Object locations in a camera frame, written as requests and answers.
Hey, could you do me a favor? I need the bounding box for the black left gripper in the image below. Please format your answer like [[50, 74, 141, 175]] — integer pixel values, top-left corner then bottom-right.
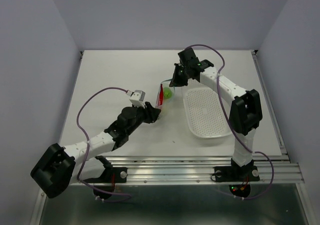
[[126, 102, 161, 136]]

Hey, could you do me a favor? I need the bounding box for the green toy pepper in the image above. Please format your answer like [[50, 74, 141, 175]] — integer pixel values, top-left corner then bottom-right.
[[163, 87, 173, 100]]

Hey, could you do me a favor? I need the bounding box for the red toy chili pepper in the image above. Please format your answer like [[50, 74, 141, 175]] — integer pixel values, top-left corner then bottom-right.
[[156, 83, 164, 108]]

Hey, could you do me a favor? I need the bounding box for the clear zip top bag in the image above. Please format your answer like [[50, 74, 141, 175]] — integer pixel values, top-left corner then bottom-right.
[[155, 78, 181, 113]]

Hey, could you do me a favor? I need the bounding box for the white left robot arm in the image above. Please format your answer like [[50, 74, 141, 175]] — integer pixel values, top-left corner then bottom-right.
[[30, 102, 161, 199]]

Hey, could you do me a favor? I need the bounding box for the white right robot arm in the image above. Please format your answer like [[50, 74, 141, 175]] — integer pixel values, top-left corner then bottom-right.
[[169, 45, 263, 180]]

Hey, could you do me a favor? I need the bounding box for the white perforated plastic basket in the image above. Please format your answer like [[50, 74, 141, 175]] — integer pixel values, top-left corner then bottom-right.
[[181, 79, 232, 139]]

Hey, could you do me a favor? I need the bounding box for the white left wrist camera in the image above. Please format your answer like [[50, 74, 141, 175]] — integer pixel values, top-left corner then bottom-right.
[[126, 90, 146, 108]]

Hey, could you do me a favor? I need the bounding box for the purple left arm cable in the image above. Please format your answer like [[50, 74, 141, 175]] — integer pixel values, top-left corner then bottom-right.
[[76, 86, 132, 202]]

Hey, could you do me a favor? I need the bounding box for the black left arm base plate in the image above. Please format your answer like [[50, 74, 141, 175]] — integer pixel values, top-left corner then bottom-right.
[[82, 167, 132, 203]]

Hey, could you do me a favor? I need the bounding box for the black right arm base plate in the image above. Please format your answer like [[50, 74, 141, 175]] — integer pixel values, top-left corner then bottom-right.
[[210, 164, 260, 199]]

